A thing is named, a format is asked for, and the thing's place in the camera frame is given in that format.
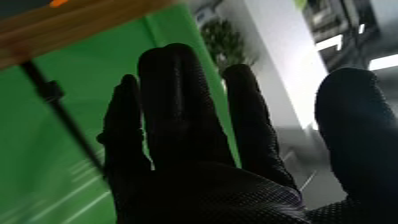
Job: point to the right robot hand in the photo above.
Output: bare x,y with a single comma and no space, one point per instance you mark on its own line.
201,173

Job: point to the green plant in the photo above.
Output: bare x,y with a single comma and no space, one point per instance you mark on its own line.
224,41

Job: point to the black stand pole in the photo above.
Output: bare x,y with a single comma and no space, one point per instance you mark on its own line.
55,106

